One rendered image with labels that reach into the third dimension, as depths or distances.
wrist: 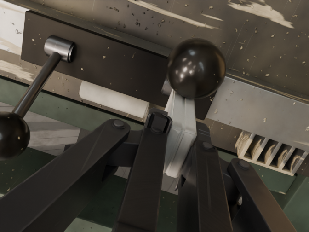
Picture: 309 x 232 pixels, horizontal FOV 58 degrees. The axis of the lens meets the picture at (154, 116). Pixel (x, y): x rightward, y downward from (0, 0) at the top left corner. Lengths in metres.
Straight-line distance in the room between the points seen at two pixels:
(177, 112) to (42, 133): 3.92
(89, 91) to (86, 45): 0.06
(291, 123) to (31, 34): 0.28
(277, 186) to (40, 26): 0.40
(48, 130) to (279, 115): 3.83
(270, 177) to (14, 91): 0.41
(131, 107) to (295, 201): 0.30
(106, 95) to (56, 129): 3.77
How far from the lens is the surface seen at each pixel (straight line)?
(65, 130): 4.13
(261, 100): 0.31
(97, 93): 0.32
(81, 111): 0.43
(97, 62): 0.29
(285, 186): 0.49
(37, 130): 4.01
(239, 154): 0.35
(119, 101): 0.32
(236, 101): 0.30
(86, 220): 0.41
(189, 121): 0.15
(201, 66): 0.16
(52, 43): 0.29
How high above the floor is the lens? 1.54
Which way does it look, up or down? 36 degrees down
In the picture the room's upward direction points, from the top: 91 degrees counter-clockwise
